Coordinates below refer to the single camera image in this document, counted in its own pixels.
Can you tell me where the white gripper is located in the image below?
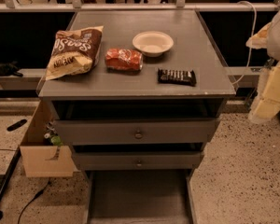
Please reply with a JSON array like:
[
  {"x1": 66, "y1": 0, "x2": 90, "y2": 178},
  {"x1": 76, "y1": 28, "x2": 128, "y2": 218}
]
[{"x1": 245, "y1": 9, "x2": 280, "y2": 124}]

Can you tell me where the dark chocolate rxbar wrapper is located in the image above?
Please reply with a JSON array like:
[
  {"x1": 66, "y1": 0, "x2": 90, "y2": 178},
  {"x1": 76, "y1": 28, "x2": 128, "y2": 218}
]
[{"x1": 157, "y1": 69, "x2": 197, "y2": 87}]

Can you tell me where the grey drawer cabinet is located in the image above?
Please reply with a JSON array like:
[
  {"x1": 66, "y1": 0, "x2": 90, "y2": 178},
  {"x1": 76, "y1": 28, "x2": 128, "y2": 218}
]
[{"x1": 35, "y1": 8, "x2": 237, "y2": 224}]

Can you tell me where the grey open bottom drawer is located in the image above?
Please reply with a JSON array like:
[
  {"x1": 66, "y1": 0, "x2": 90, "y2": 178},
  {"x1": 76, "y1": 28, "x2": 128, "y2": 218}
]
[{"x1": 83, "y1": 170, "x2": 198, "y2": 224}]

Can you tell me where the grey top drawer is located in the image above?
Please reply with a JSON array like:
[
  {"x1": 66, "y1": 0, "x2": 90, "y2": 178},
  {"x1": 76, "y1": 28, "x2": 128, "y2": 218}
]
[{"x1": 54, "y1": 119, "x2": 219, "y2": 145}]

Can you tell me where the grey middle drawer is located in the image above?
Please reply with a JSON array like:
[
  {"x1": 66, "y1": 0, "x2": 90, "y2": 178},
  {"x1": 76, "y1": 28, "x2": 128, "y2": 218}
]
[{"x1": 72, "y1": 151, "x2": 204, "y2": 171}]

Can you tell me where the white paper bowl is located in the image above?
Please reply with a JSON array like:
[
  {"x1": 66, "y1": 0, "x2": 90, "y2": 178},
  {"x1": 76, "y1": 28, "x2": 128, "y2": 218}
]
[{"x1": 133, "y1": 31, "x2": 174, "y2": 57}]

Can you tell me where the crushed red soda can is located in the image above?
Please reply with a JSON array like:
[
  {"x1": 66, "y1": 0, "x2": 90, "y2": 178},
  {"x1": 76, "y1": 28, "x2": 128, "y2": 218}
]
[{"x1": 105, "y1": 49, "x2": 143, "y2": 71}]

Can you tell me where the brown white chip bag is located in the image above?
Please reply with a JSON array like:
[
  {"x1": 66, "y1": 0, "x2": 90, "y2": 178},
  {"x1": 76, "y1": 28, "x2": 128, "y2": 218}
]
[{"x1": 45, "y1": 26, "x2": 104, "y2": 80}]

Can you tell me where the green bottle in box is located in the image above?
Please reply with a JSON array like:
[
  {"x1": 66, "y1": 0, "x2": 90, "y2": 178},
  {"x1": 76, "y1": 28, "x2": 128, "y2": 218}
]
[{"x1": 44, "y1": 122, "x2": 63, "y2": 147}]

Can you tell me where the cardboard box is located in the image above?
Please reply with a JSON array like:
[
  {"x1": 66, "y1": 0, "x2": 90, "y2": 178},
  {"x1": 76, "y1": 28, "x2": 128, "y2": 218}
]
[{"x1": 20, "y1": 102, "x2": 76, "y2": 177}]

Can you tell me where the black marker on floor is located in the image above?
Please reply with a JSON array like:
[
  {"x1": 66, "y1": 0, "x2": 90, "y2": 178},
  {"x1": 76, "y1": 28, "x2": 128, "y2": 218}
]
[{"x1": 7, "y1": 119, "x2": 27, "y2": 132}]

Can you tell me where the black cloth item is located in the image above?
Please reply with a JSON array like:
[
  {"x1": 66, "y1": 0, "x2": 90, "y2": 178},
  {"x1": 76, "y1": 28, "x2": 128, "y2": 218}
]
[{"x1": 0, "y1": 62, "x2": 22, "y2": 77}]

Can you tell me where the white cable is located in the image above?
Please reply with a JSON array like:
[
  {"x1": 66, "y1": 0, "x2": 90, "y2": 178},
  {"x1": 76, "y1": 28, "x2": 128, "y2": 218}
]
[{"x1": 231, "y1": 0, "x2": 258, "y2": 86}]

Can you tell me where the black floor cable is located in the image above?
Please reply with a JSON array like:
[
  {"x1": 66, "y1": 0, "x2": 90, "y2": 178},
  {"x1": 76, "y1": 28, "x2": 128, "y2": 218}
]
[{"x1": 16, "y1": 177, "x2": 51, "y2": 224}]

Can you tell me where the metal rail frame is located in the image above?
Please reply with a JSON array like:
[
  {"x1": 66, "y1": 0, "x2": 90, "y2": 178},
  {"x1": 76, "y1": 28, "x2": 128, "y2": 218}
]
[{"x1": 0, "y1": 0, "x2": 280, "y2": 12}]

